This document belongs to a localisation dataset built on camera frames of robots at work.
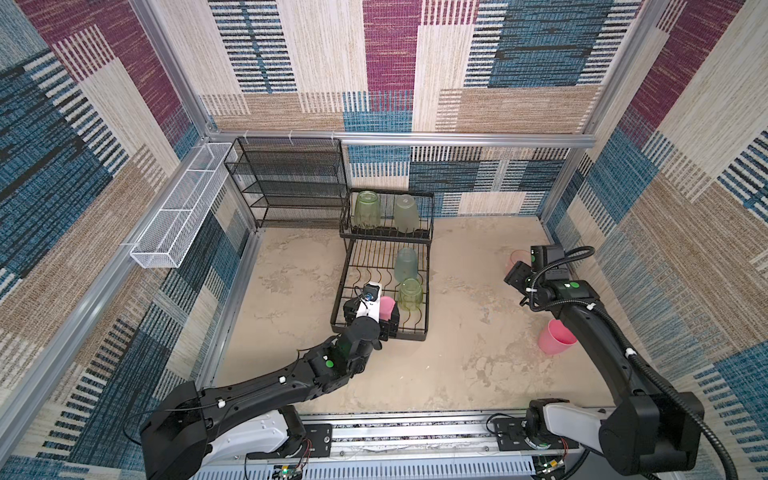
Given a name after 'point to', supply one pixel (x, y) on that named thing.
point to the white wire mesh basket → (170, 233)
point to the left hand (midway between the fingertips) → (381, 297)
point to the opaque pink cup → (387, 304)
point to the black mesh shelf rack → (290, 183)
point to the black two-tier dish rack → (389, 231)
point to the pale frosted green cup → (406, 213)
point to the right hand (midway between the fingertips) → (518, 281)
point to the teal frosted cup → (406, 264)
